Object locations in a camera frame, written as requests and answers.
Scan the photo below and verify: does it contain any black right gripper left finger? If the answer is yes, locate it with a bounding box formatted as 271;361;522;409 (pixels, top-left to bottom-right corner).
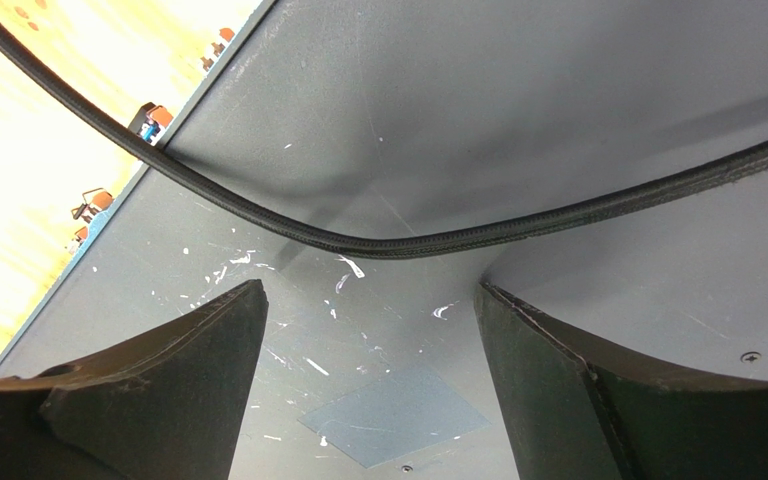
0;280;269;479

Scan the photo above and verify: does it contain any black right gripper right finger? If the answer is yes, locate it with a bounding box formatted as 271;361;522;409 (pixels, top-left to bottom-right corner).
474;283;768;479

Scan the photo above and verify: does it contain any dark grey network switch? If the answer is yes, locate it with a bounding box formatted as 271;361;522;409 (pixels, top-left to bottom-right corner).
0;1;768;479

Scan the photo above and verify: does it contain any long black cable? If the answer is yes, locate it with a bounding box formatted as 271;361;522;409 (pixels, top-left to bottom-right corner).
0;0;768;261

